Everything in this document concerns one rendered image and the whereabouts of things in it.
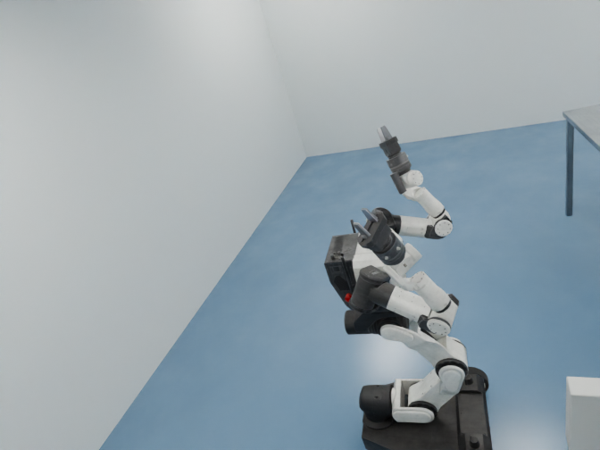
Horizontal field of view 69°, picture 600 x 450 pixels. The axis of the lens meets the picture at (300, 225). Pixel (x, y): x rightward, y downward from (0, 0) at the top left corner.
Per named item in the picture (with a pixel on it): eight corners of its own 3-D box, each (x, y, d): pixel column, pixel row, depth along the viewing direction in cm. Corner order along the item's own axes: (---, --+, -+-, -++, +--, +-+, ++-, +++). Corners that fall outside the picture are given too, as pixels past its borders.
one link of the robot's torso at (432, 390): (403, 420, 220) (441, 364, 192) (404, 387, 236) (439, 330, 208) (433, 430, 219) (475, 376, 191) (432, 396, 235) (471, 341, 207)
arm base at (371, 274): (374, 320, 159) (345, 307, 161) (379, 305, 171) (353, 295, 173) (388, 284, 154) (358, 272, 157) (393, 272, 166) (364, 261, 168)
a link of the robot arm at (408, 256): (387, 266, 135) (404, 284, 142) (411, 241, 135) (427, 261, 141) (368, 249, 145) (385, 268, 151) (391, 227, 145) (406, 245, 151)
